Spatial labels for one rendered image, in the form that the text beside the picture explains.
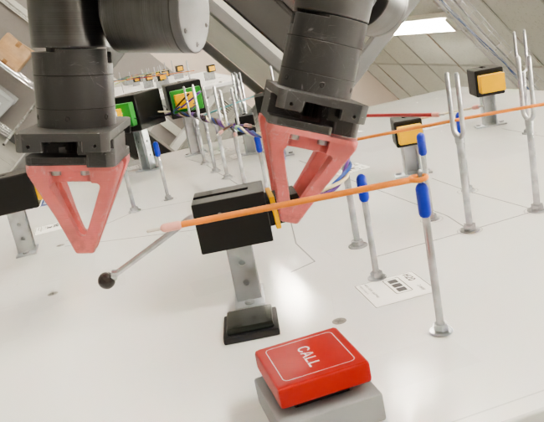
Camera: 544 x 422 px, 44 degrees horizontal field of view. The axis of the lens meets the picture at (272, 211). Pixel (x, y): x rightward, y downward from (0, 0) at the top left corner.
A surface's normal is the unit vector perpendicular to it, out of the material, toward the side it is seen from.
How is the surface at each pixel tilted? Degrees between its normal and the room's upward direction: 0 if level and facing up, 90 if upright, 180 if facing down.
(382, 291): 50
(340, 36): 94
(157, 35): 139
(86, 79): 79
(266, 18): 90
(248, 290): 99
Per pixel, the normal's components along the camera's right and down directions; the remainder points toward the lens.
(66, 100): 0.09, 0.25
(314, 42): -0.28, 0.16
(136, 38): -0.21, 0.79
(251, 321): -0.18, -0.95
